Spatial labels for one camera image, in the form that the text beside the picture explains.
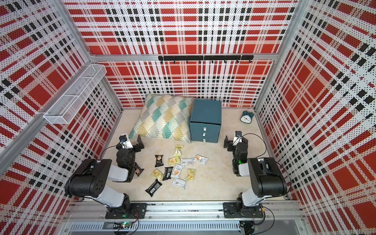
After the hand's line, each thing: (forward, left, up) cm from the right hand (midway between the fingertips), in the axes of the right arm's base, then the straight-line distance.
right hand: (236, 135), depth 92 cm
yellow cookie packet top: (-8, +38, -7) cm, 39 cm away
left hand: (-2, +64, +3) cm, 64 cm away
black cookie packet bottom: (-29, +49, -7) cm, 58 cm away
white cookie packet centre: (-14, +31, -8) cm, 35 cm away
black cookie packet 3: (-21, +43, -7) cm, 48 cm away
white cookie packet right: (-13, +22, -8) cm, 27 cm away
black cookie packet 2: (-20, +60, -7) cm, 64 cm away
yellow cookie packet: (-13, +40, -8) cm, 42 cm away
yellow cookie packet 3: (-22, +29, -6) cm, 37 cm away
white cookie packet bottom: (-27, +35, -7) cm, 45 cm away
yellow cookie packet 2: (-22, +48, -6) cm, 54 cm away
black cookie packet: (-14, +49, -7) cm, 52 cm away
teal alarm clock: (+19, -12, -4) cm, 23 cm away
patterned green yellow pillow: (+11, +47, +7) cm, 49 cm away
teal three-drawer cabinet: (+3, +20, +12) cm, 23 cm away
